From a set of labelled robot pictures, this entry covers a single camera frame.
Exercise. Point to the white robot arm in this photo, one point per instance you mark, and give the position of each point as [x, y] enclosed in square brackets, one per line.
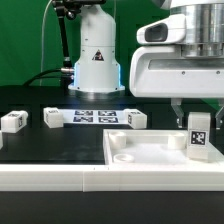
[181, 56]

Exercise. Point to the white square tabletop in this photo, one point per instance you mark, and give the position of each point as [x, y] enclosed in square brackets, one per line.
[151, 147]

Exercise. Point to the white U-shaped fence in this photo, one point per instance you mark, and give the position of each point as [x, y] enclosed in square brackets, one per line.
[104, 178]

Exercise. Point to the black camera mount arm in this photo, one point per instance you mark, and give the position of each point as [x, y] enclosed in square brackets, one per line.
[65, 9]

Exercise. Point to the fiducial marker sheet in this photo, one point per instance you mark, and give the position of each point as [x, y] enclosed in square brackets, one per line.
[75, 116]

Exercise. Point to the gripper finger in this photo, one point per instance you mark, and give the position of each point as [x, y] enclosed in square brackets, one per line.
[176, 106]
[220, 114]

